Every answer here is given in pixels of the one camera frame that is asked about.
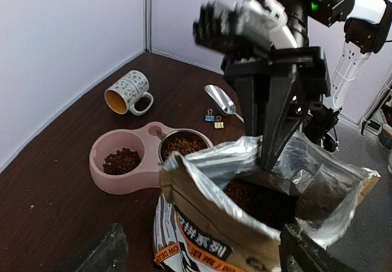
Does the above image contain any right aluminium frame post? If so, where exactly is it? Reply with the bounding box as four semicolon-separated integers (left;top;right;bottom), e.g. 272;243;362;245
143;0;153;52

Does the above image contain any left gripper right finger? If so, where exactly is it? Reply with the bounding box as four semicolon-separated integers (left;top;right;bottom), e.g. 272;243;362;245
279;224;356;272

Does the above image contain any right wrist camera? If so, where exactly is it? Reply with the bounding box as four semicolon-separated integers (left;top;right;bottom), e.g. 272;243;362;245
192;0;299;59

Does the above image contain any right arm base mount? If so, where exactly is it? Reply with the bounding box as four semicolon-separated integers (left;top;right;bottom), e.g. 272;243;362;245
303;105;342;153

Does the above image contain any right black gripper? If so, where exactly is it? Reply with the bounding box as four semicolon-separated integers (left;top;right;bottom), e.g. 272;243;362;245
222;47;331;172

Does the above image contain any metal food scoop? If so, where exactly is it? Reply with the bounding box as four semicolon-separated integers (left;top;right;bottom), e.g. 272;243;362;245
204;84;244;123

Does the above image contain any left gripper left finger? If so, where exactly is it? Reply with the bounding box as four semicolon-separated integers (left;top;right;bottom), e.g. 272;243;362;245
75;223;128;271

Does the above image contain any brown dog kibble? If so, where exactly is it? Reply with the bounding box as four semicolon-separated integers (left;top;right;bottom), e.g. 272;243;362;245
102;137;297;230

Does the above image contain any blue binder clip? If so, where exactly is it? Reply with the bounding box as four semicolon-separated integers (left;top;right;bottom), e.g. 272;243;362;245
205;108;215;123

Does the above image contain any blue patterned kibble bowl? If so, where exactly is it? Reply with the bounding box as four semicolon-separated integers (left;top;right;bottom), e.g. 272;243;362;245
377;123;391;150

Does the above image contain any gold binder clip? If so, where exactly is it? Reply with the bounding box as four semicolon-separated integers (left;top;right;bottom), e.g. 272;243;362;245
214;115;224;129

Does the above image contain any pink double pet bowl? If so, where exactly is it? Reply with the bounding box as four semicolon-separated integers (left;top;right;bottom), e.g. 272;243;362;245
89;122;213;195

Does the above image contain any white patterned mug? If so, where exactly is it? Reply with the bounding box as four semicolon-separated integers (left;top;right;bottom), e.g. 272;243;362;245
104;70;154;116

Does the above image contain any dog food bag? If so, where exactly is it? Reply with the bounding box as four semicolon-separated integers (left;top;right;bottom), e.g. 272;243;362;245
153;134;380;271

